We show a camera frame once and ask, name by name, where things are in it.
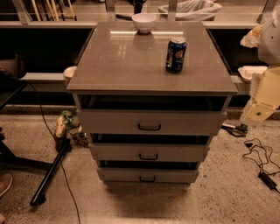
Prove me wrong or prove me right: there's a grey middle drawer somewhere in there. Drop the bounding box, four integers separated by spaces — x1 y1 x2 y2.
89 143 209 162

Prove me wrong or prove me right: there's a grey top drawer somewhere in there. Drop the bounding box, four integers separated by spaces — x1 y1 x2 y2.
77 109 227 136

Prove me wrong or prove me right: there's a black floor cable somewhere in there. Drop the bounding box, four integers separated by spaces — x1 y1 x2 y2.
17 78 82 224

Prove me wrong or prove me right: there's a grey bottom drawer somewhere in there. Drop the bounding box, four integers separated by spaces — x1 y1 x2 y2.
97 168 199 183

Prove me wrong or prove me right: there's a trash bin with plastic liner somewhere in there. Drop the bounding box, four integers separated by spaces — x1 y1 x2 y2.
158 0 222 21

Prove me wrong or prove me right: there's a white foam tray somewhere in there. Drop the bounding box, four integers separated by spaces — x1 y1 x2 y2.
238 66 267 81

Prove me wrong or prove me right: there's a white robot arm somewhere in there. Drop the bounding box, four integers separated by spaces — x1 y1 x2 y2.
238 7 280 125

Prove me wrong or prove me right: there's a black pole on floor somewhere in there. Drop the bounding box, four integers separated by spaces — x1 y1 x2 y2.
30 138 70 207

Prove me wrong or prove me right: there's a crumpled bag on shelf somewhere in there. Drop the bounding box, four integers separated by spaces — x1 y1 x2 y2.
240 24 263 48

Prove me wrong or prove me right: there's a black power adapter with cable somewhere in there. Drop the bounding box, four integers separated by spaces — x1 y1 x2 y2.
242 138 280 194

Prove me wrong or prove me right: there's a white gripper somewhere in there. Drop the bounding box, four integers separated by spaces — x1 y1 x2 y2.
240 66 280 125

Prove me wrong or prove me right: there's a white bowl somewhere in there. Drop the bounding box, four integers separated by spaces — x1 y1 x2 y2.
132 13 157 33

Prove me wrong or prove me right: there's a black tool on floor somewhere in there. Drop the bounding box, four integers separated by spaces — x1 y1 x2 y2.
221 123 248 137

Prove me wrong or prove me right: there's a blue soda can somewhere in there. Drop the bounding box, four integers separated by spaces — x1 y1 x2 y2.
165 38 187 73

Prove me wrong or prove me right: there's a brown shoe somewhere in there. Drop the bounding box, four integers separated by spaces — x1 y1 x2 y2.
0 173 13 197

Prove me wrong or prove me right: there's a grey drawer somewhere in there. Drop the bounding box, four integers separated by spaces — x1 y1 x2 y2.
77 109 227 136
97 168 199 183
89 143 209 162

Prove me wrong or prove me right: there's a white plate left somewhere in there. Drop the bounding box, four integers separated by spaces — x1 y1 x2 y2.
63 66 77 79

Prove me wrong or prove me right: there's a grey drawer cabinet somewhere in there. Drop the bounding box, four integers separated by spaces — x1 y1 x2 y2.
66 20 239 187

